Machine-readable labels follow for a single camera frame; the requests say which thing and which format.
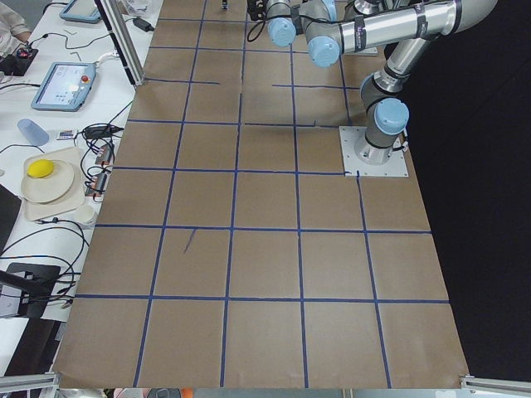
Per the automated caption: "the translucent blue cup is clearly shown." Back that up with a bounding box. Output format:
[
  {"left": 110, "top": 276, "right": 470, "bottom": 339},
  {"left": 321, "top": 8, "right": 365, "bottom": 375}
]
[{"left": 17, "top": 119, "right": 49, "bottom": 147}]

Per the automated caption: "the yellow lemon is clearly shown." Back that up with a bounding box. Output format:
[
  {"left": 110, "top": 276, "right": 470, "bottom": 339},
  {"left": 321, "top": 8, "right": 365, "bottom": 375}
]
[{"left": 27, "top": 159, "right": 55, "bottom": 179}]

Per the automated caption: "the black power adapter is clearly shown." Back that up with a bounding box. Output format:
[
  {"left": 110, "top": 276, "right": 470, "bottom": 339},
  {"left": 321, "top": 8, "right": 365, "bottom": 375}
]
[{"left": 133, "top": 17, "right": 154, "bottom": 32}]

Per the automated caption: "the person at desk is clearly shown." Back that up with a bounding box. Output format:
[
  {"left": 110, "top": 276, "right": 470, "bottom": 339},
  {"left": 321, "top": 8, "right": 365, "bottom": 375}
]
[{"left": 1, "top": 2, "right": 32, "bottom": 57}]

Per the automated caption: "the blue teach pendant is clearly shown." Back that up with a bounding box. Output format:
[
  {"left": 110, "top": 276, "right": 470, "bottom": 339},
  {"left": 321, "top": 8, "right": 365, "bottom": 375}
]
[
  {"left": 59, "top": 0, "right": 100, "bottom": 24},
  {"left": 31, "top": 62, "right": 96, "bottom": 112}
]

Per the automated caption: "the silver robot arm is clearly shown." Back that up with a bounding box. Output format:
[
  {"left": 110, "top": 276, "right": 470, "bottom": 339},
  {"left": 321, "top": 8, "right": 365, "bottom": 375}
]
[
  {"left": 299, "top": 0, "right": 496, "bottom": 166},
  {"left": 246, "top": 1, "right": 338, "bottom": 47}
]

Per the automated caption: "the beige plate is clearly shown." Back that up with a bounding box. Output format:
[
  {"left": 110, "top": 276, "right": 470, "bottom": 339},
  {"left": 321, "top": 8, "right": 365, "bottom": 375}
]
[{"left": 21, "top": 160, "right": 75, "bottom": 203}]

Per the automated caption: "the aluminium frame post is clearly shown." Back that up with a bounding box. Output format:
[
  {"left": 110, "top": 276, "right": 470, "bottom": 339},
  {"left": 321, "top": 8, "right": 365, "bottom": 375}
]
[{"left": 95, "top": 0, "right": 144, "bottom": 87}]

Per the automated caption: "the beige tray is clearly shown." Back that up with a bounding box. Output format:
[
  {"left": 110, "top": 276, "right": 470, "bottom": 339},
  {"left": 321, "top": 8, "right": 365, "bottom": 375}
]
[{"left": 21, "top": 147, "right": 85, "bottom": 221}]

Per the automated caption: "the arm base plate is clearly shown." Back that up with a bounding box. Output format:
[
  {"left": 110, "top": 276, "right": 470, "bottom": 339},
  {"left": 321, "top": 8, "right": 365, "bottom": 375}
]
[{"left": 339, "top": 126, "right": 409, "bottom": 177}]

